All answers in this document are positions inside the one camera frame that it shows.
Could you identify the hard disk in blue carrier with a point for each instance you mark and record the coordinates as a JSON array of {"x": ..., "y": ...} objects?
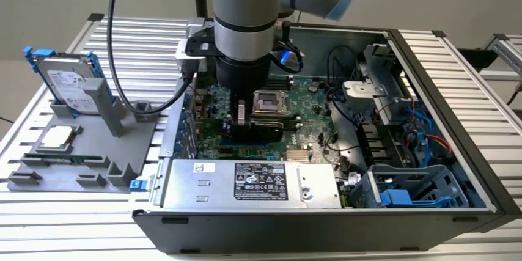
[{"x": 62, "y": 80}]

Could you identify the short black expansion slot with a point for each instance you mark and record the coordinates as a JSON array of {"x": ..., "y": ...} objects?
[{"x": 227, "y": 150}]

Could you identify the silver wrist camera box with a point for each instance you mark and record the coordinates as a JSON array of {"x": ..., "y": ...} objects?
[{"x": 187, "y": 54}]

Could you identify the open grey PC case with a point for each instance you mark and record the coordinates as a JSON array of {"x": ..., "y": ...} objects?
[{"x": 286, "y": 233}]

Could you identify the silver CPU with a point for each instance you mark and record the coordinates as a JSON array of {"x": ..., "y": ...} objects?
[{"x": 59, "y": 137}]

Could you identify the green motherboard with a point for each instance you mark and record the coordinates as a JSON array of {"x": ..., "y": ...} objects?
[{"x": 310, "y": 111}]

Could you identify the blue disk bay latch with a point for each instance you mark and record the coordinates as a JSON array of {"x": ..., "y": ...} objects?
[{"x": 395, "y": 197}]

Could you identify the silver coin battery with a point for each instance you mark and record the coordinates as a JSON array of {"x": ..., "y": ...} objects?
[{"x": 313, "y": 88}]

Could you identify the black RAM slot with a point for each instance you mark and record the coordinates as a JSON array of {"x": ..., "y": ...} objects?
[
  {"x": 281, "y": 84},
  {"x": 279, "y": 87},
  {"x": 281, "y": 77},
  {"x": 273, "y": 115},
  {"x": 281, "y": 81}
]

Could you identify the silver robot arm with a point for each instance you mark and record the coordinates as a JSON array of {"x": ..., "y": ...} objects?
[{"x": 245, "y": 4}]

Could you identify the CPU socket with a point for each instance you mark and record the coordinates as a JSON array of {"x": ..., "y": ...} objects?
[{"x": 271, "y": 100}]

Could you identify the grey plastic disk bay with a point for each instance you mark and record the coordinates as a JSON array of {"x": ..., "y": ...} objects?
[{"x": 391, "y": 169}]

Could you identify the aluminium side frame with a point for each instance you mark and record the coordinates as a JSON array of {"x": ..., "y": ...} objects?
[{"x": 505, "y": 47}]

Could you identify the silver chipset heatsink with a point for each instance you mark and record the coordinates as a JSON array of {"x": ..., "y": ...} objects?
[{"x": 299, "y": 156}]

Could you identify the grey parts rack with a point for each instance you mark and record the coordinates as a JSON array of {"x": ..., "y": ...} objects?
[{"x": 94, "y": 141}]

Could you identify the blue expansion slot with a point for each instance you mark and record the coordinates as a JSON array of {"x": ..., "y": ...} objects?
[{"x": 241, "y": 145}]

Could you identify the blue case latch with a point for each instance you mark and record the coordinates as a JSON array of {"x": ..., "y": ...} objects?
[{"x": 136, "y": 185}]

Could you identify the silver power supply unit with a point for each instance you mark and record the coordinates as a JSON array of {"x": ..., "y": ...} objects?
[{"x": 203, "y": 190}]

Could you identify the loose green RAM stick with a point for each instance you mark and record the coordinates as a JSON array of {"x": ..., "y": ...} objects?
[{"x": 56, "y": 157}]

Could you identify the silver metal drive cage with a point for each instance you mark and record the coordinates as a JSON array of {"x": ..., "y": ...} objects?
[{"x": 363, "y": 90}]

